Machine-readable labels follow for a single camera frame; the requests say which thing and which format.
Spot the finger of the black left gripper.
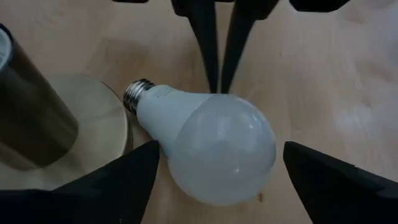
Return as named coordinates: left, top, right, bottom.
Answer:
left=171, top=0, right=219, bottom=94
left=220, top=0, right=280, bottom=94

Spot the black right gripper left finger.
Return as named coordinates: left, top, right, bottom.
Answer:
left=0, top=139, right=161, bottom=224

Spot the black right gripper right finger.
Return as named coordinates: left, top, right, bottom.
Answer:
left=282, top=141, right=398, bottom=224

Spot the brass lamp base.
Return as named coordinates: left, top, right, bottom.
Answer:
left=0, top=23, right=134, bottom=191

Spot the white light bulb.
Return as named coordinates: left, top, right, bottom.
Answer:
left=123, top=78, right=277, bottom=207

